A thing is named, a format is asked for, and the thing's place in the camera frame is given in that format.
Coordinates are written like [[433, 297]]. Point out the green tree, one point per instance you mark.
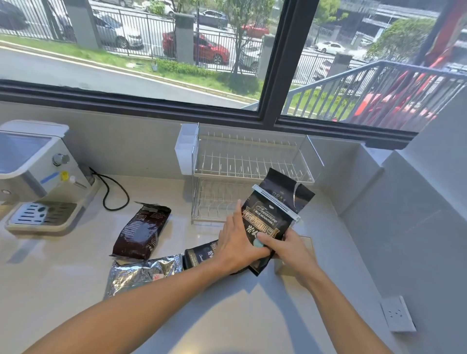
[[401, 40], [248, 9]]

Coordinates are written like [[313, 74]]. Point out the red machine outdoors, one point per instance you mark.
[[448, 33]]

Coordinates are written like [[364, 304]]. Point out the grey concrete fence pillar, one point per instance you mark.
[[184, 36], [82, 22], [265, 54]]

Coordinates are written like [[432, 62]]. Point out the white plastic cutlery holder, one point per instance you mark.
[[184, 149]]

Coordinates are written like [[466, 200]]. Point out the white wall socket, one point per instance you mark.
[[397, 313]]

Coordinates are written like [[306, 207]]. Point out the red car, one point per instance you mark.
[[208, 49]]

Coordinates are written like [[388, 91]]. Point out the wooden tissue box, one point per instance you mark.
[[304, 244]]

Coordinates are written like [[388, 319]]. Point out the person's left forearm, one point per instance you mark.
[[127, 310]]

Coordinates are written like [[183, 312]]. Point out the person's right hand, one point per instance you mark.
[[295, 259]]

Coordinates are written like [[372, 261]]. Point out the dark window frame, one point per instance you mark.
[[277, 73]]

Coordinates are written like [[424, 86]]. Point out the silver foil bag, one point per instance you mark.
[[138, 273]]

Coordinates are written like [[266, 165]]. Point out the white car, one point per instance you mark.
[[330, 47]]

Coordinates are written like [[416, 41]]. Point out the dark brown coffee bag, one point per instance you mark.
[[138, 233]]

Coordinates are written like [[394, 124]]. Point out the person's left hand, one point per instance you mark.
[[237, 248]]

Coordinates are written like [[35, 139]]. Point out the grey car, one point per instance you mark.
[[250, 60]]

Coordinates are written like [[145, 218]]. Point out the black metal fence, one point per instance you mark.
[[146, 33]]

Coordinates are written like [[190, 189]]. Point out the person's right forearm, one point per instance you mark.
[[343, 321]]

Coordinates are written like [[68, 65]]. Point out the white espresso machine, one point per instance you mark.
[[36, 164]]

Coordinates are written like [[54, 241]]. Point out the white countertop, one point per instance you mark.
[[54, 291]]

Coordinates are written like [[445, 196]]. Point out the silver car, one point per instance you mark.
[[116, 33]]

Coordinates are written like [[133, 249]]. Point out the grey metal stair railing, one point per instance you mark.
[[419, 68]]

